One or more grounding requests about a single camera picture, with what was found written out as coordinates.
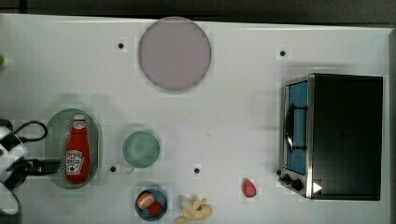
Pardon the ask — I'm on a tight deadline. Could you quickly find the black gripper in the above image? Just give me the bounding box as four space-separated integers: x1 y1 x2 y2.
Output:
6 159 61 189

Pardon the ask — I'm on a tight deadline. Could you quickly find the red ketchup bottle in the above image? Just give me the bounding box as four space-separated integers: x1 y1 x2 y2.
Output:
65 114 90 184

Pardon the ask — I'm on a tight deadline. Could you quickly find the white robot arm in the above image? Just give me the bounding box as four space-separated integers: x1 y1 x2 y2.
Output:
0 119 61 189

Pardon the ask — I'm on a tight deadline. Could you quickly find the green round object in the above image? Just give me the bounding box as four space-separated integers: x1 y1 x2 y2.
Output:
0 55 6 66

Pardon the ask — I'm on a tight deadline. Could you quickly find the light green cup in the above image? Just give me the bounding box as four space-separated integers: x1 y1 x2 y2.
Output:
121 131 161 174

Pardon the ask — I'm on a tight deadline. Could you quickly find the orange toy fruit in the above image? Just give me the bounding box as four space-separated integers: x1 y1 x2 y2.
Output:
137 191 154 209

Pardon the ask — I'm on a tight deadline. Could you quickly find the red toy strawberry in bowl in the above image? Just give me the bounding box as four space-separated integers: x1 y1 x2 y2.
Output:
149 202 163 217

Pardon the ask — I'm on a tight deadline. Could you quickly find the blue bowl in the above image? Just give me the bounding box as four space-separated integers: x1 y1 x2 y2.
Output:
134 186 168 221

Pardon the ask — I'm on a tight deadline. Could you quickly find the grey round plate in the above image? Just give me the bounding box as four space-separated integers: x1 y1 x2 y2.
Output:
138 17 212 91

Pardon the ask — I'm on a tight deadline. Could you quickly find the black toaster oven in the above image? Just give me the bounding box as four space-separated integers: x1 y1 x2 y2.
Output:
276 73 384 201

